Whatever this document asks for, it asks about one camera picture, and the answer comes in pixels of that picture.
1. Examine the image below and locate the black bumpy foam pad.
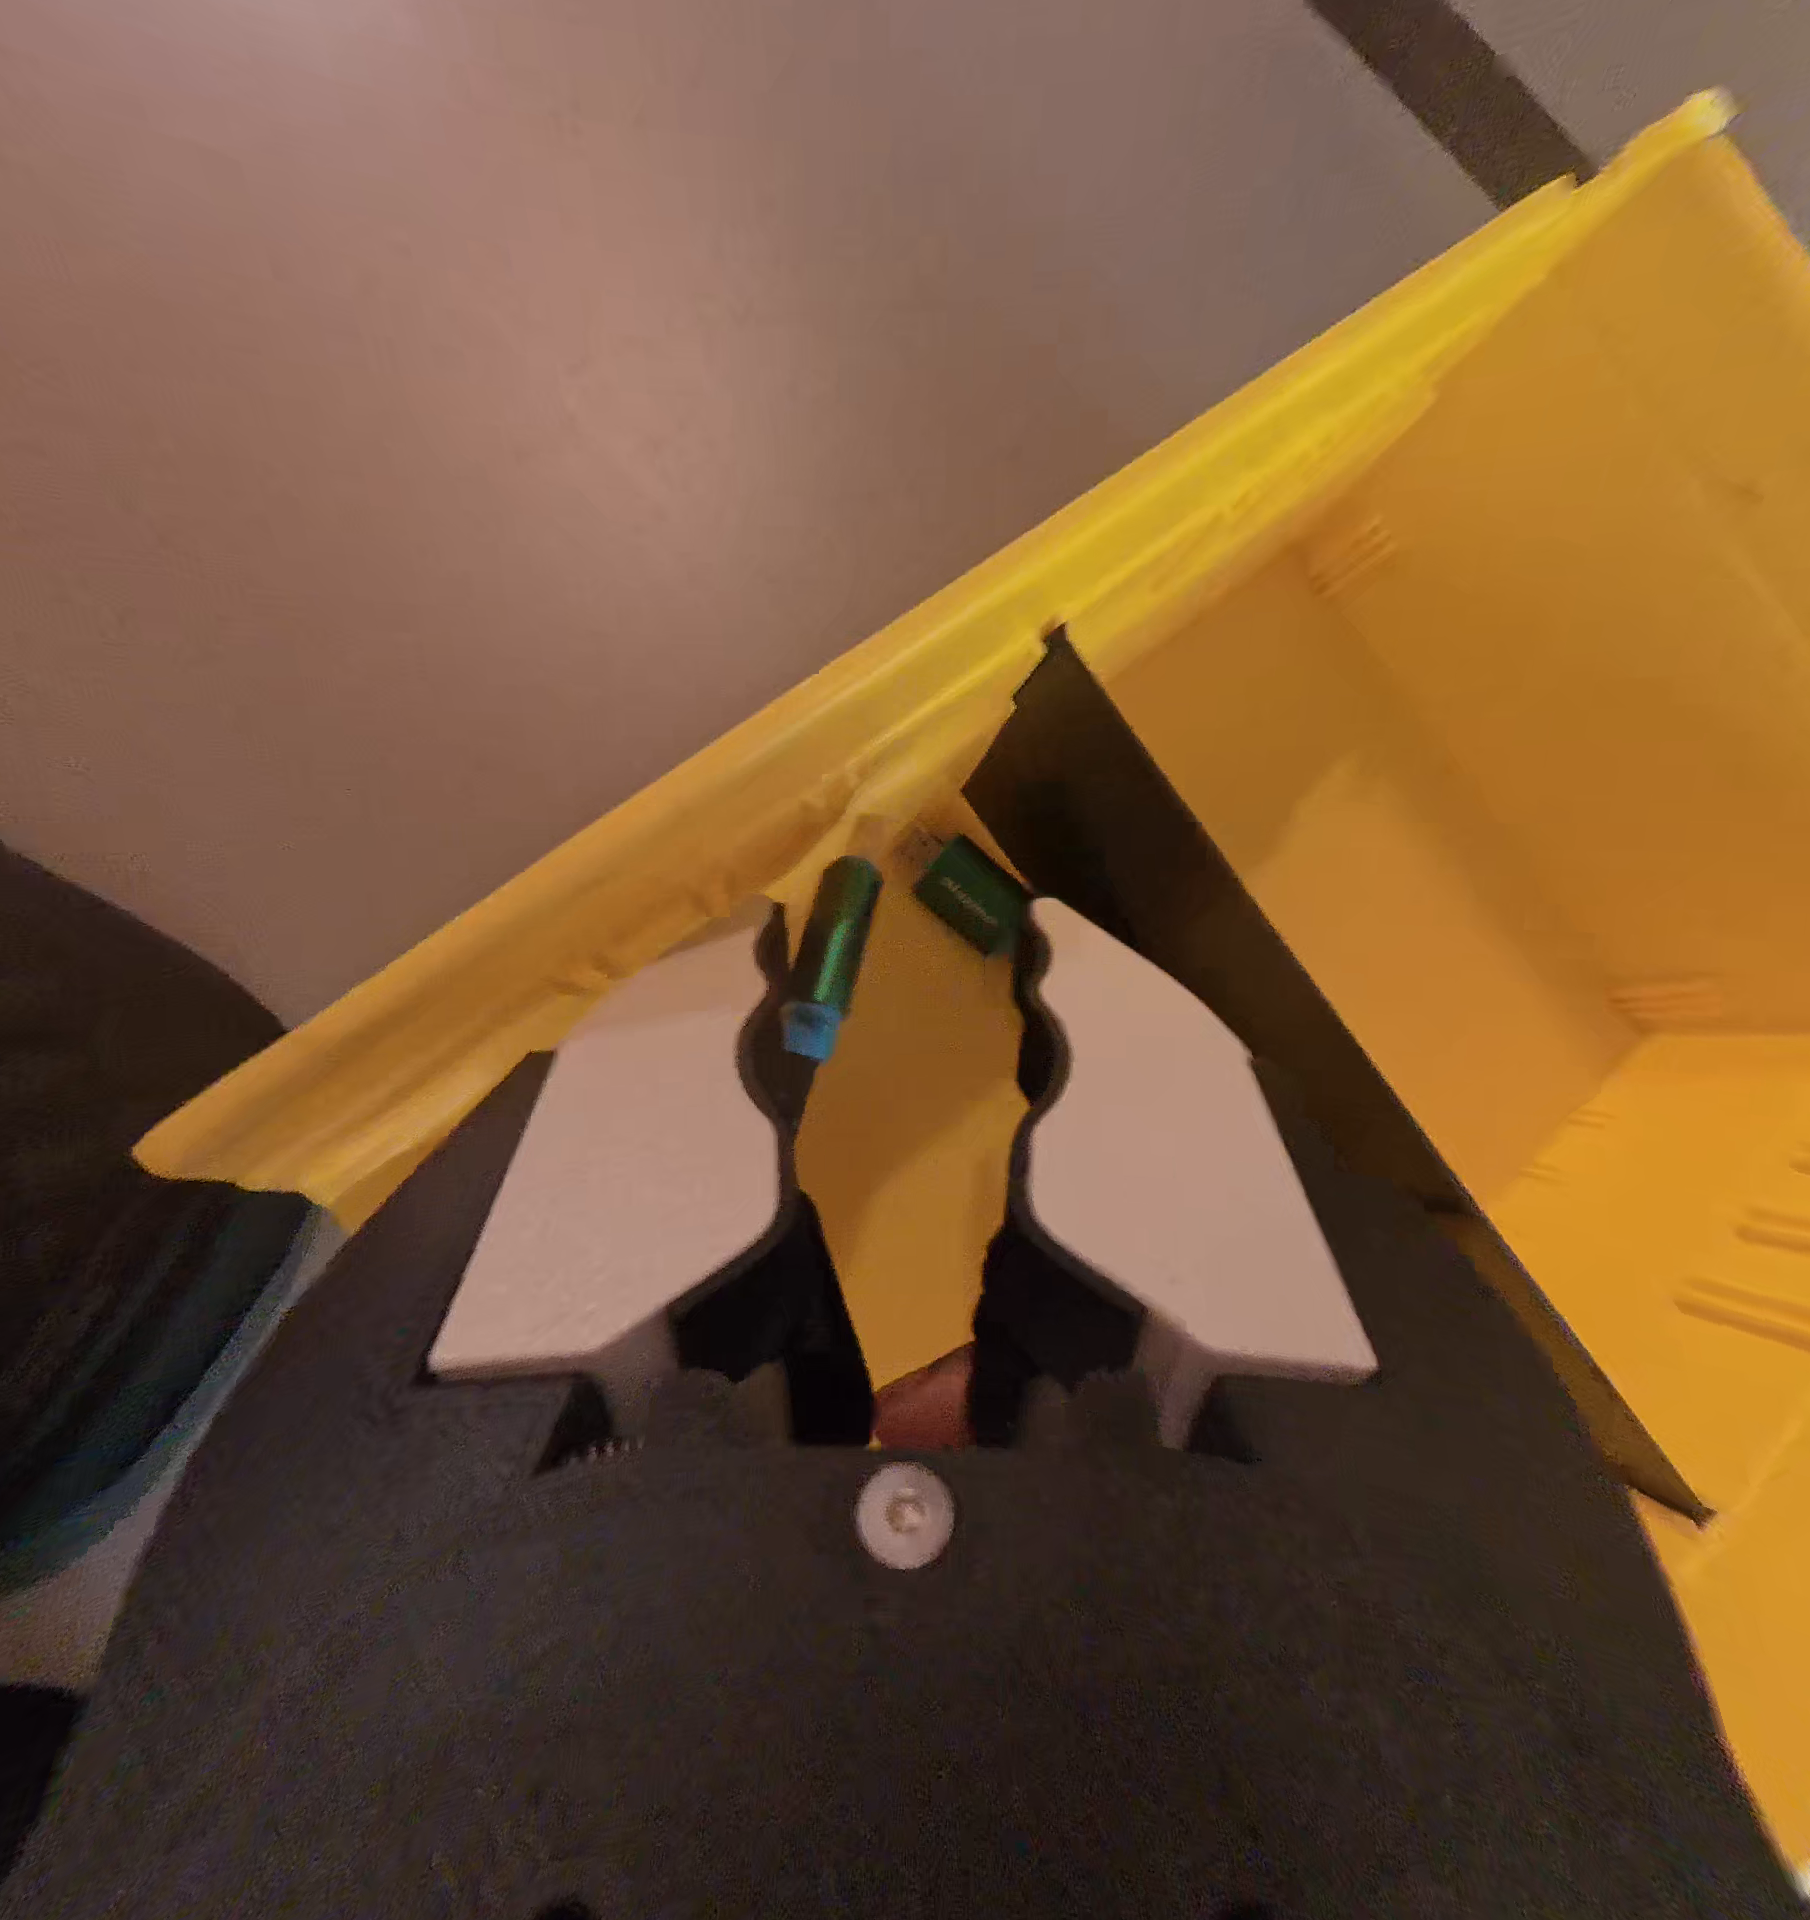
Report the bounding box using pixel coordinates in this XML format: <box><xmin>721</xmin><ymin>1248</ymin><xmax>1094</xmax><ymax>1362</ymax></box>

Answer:
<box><xmin>0</xmin><ymin>814</ymin><xmax>316</xmax><ymax>1600</ymax></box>

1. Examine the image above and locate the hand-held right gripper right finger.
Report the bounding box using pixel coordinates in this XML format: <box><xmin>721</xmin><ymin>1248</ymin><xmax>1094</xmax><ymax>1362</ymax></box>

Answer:
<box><xmin>1010</xmin><ymin>897</ymin><xmax>1383</xmax><ymax>1383</ymax></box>

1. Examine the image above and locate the yellow plastic bin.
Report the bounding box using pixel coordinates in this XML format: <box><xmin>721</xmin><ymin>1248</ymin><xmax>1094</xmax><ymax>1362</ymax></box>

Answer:
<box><xmin>132</xmin><ymin>88</ymin><xmax>1810</xmax><ymax>1896</ymax></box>

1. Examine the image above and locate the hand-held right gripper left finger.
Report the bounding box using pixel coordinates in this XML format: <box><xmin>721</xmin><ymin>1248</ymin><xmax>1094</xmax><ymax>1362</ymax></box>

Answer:
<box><xmin>425</xmin><ymin>904</ymin><xmax>807</xmax><ymax>1383</ymax></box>

